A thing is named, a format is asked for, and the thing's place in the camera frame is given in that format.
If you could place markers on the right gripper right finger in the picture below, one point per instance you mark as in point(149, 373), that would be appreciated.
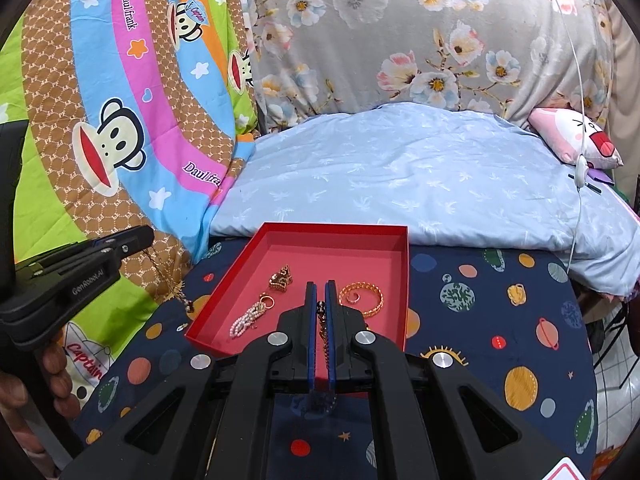
point(360, 360)

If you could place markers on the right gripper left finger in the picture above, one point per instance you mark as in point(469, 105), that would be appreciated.
point(244, 388)

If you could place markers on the pearl cluster earring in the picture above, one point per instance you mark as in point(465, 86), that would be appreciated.
point(245, 321)

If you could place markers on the gold ornate earring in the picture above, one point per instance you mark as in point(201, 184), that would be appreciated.
point(280, 280)

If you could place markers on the red jewelry tray box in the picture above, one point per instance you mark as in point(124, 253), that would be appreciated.
point(313, 252)

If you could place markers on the left hand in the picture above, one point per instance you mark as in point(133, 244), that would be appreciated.
point(14, 396)

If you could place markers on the gold twisted bangle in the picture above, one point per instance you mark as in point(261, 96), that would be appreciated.
point(366, 296)

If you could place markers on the navy planet print sheet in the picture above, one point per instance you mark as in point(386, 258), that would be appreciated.
point(511, 317)

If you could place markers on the light blue pillow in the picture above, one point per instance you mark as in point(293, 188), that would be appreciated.
point(461, 179)

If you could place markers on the colourful monkey cartoon quilt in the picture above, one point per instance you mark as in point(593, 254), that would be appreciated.
point(137, 116)

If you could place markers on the pink cartoon plush cushion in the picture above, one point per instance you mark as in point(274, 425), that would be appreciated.
point(570, 134)

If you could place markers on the grey floral blanket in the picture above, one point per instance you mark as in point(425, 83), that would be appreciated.
point(502, 57)

